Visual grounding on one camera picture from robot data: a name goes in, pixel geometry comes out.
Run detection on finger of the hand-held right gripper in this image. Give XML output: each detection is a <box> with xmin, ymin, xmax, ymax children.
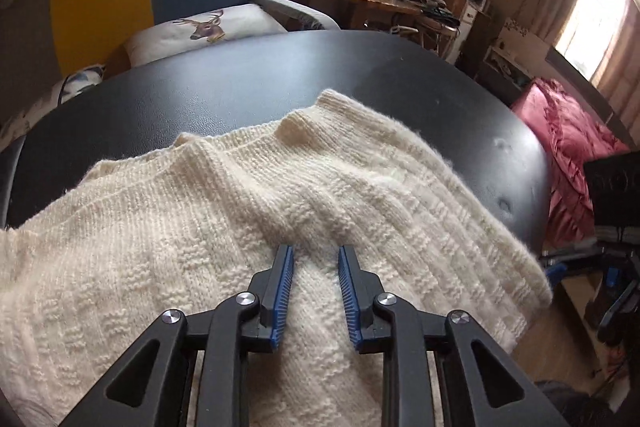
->
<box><xmin>584</xmin><ymin>256</ymin><xmax>640</xmax><ymax>344</ymax></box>
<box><xmin>539</xmin><ymin>247</ymin><xmax>608</xmax><ymax>282</ymax></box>

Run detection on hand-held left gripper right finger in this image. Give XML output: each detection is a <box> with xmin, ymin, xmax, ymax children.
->
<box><xmin>337</xmin><ymin>245</ymin><xmax>571</xmax><ymax>427</ymax></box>

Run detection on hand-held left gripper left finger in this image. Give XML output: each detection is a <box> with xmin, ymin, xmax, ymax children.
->
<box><xmin>60</xmin><ymin>244</ymin><xmax>296</xmax><ymax>427</ymax></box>

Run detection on white knitted sweater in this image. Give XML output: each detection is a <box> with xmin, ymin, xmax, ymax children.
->
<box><xmin>0</xmin><ymin>88</ymin><xmax>553</xmax><ymax>427</ymax></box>

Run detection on pink ruffled bedding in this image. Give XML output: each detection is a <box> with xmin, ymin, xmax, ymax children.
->
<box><xmin>510</xmin><ymin>77</ymin><xmax>632</xmax><ymax>250</ymax></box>

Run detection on white low cabinet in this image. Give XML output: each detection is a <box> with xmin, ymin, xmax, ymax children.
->
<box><xmin>481</xmin><ymin>17</ymin><xmax>551</xmax><ymax>94</ymax></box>

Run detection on small side window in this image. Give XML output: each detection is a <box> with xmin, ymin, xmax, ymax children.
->
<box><xmin>554</xmin><ymin>0</ymin><xmax>632</xmax><ymax>84</ymax></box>

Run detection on black leather padded table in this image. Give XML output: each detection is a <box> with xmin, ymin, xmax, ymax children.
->
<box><xmin>0</xmin><ymin>29</ymin><xmax>553</xmax><ymax>258</ymax></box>

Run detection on deer print pillow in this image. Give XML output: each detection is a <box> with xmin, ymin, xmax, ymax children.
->
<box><xmin>122</xmin><ymin>3</ymin><xmax>288</xmax><ymax>68</ymax></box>

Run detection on wooden side table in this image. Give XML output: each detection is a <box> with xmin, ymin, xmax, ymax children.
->
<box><xmin>299</xmin><ymin>0</ymin><xmax>453</xmax><ymax>35</ymax></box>

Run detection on geometric print pillow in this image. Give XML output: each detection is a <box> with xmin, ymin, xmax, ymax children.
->
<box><xmin>0</xmin><ymin>64</ymin><xmax>106</xmax><ymax>152</ymax></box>

